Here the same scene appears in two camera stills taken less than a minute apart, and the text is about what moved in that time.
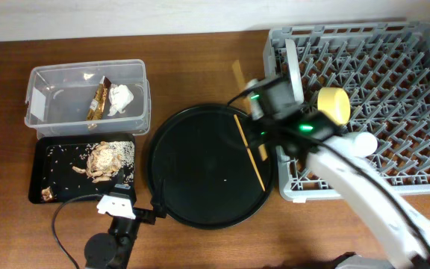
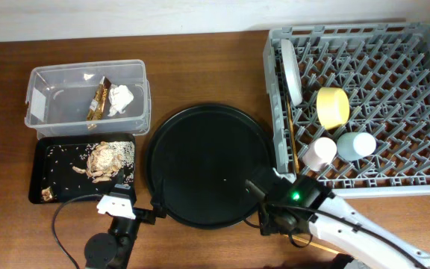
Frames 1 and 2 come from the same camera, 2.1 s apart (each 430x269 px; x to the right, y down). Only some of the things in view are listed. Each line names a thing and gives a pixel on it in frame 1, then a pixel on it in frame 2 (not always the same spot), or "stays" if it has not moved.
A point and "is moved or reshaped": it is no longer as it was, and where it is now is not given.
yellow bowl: (334, 102) stays
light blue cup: (364, 143) stays
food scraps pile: (104, 161) stays
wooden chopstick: (248, 151) is moved or reshaped
